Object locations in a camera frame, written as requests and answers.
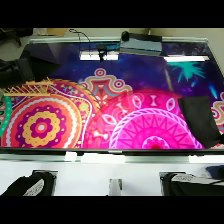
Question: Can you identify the dark grey shirt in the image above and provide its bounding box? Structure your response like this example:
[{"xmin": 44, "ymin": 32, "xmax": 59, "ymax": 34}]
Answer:
[{"xmin": 177, "ymin": 95, "xmax": 223, "ymax": 150}]

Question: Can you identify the silver frame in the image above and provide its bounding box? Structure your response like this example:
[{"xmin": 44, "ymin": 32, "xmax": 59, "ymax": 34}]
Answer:
[{"xmin": 0, "ymin": 35, "xmax": 224, "ymax": 197}]

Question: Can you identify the black cable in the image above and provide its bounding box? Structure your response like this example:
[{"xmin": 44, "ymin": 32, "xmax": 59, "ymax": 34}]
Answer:
[{"xmin": 68, "ymin": 28, "xmax": 92, "ymax": 45}]

